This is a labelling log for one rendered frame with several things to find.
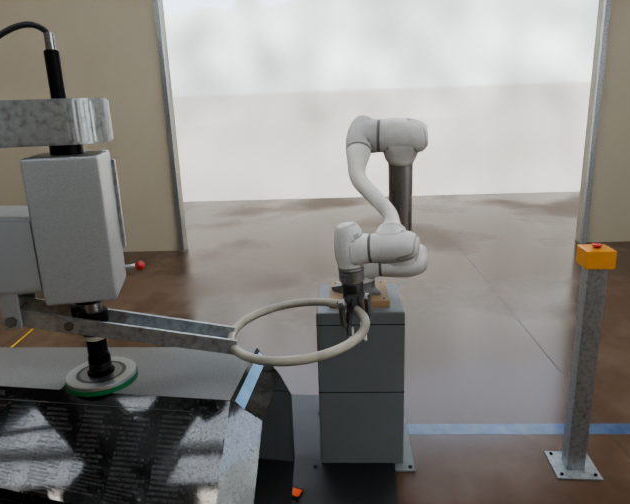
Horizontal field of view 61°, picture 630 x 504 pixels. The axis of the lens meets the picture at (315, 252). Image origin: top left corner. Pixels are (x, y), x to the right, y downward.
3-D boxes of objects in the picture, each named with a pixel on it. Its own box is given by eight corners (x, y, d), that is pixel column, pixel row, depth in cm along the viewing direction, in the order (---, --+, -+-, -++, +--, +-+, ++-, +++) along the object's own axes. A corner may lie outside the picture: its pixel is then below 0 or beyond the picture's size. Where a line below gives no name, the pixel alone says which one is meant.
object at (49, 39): (49, 99, 147) (38, 31, 142) (53, 99, 150) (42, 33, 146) (64, 99, 147) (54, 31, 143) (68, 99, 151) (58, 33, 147)
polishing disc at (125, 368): (59, 372, 174) (59, 369, 174) (125, 354, 186) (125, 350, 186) (74, 399, 158) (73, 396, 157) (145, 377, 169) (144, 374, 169)
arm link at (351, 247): (333, 271, 184) (370, 269, 180) (328, 227, 180) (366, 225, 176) (339, 261, 194) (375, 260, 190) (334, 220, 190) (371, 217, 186)
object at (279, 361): (232, 382, 155) (230, 373, 154) (224, 319, 202) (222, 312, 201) (391, 347, 163) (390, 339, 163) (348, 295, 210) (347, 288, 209)
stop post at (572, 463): (603, 481, 243) (633, 252, 214) (557, 479, 245) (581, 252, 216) (586, 453, 263) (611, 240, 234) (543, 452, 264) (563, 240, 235)
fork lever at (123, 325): (-5, 329, 152) (-3, 313, 151) (17, 305, 170) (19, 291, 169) (235, 359, 170) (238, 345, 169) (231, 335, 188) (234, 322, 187)
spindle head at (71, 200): (-16, 323, 149) (-50, 162, 138) (10, 296, 170) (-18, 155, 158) (119, 309, 156) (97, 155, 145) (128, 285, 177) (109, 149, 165)
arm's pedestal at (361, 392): (315, 413, 304) (310, 281, 283) (403, 413, 302) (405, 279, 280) (310, 472, 256) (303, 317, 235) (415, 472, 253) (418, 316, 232)
